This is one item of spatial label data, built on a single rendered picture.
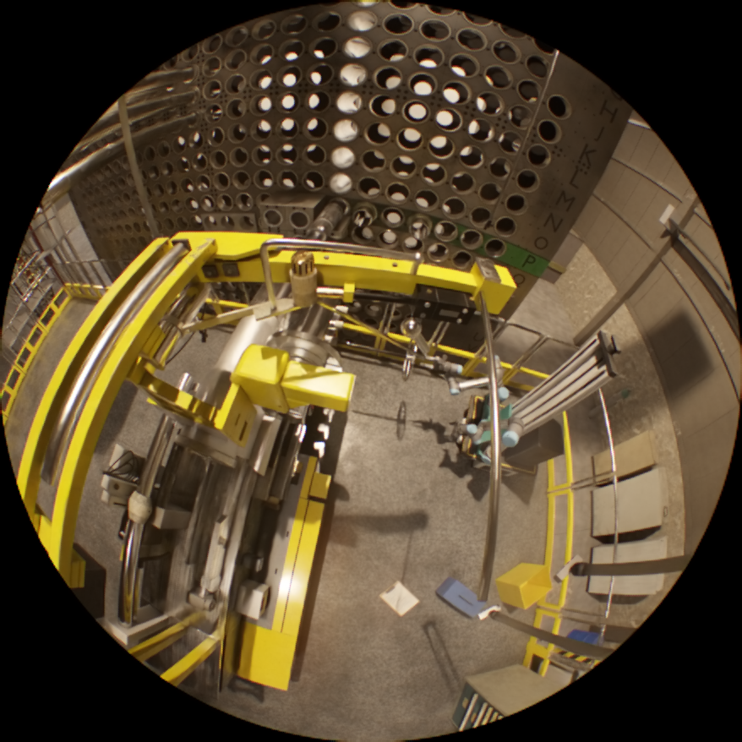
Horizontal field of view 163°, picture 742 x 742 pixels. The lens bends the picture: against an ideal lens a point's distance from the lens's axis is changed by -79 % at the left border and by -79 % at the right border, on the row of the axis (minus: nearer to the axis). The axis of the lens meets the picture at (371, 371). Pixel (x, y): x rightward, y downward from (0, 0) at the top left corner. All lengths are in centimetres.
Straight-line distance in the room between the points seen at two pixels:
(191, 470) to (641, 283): 975
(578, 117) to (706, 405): 613
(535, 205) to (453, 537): 334
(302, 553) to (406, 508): 111
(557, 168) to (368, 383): 299
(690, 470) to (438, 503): 616
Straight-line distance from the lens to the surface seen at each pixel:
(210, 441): 116
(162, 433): 143
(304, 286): 72
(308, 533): 192
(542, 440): 238
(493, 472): 54
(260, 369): 84
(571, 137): 290
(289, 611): 209
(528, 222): 297
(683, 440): 747
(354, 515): 249
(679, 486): 741
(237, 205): 342
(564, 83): 289
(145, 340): 67
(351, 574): 256
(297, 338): 110
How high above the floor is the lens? 248
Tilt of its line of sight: 58 degrees down
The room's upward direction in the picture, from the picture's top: 15 degrees clockwise
